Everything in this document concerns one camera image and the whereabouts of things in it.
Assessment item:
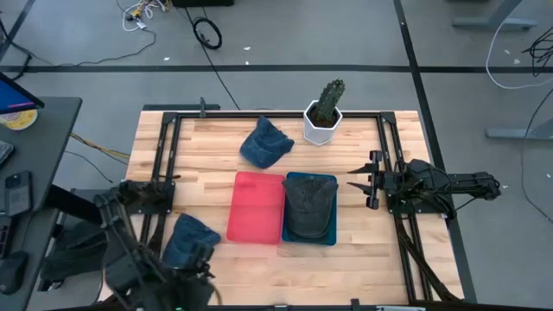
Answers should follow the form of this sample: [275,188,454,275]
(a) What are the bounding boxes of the coiled black floor cable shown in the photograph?
[191,16,224,51]

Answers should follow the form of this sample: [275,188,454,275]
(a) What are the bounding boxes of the tangled black cables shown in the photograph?
[521,24,553,78]

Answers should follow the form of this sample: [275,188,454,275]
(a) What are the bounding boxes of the white hexagonal plant pot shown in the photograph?
[302,99,344,147]

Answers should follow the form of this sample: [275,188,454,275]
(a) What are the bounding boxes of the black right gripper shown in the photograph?
[346,149,405,211]

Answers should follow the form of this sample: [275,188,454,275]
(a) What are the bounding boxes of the white cable bundle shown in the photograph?
[121,0,170,33]

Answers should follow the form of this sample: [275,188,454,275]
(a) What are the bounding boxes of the long white floor cable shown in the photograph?
[485,16,553,91]

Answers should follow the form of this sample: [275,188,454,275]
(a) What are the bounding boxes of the blue denim baseball cap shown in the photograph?
[238,115,296,170]
[161,213,222,271]

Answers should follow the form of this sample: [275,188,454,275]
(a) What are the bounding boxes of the yellow floor cable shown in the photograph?
[70,131,131,160]

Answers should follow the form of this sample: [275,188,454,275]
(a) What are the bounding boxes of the green cactus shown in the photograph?
[311,78,346,124]

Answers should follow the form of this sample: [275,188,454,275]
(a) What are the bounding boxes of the yellow round disc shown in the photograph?
[0,108,39,132]

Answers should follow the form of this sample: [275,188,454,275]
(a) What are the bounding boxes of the dark grey baseball cap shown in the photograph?
[282,175,340,239]

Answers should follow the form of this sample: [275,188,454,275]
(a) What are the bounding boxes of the black aluminium table frame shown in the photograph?
[140,103,461,303]

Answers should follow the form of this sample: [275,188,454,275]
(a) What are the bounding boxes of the grey desk foot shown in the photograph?
[451,0,539,32]
[485,117,553,142]

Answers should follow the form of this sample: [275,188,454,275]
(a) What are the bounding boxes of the black smartphone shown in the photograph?
[4,170,35,218]

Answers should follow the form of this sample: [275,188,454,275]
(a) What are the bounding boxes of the teal plastic bin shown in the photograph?
[281,171,339,247]

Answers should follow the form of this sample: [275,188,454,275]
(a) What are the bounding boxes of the computer monitor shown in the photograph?
[0,70,46,116]

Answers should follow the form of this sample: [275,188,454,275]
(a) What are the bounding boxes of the black desk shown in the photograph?
[0,96,84,311]

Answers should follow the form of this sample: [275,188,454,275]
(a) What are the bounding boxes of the pink translucent plastic bin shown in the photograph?
[226,170,287,246]

